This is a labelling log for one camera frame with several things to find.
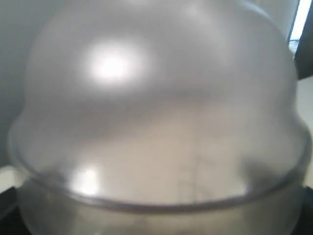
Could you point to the clear plastic shaker bottle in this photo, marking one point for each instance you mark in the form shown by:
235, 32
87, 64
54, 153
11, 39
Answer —
160, 117

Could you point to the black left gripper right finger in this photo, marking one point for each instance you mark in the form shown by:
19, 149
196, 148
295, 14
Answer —
304, 226

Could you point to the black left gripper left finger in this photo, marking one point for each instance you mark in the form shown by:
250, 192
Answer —
10, 219

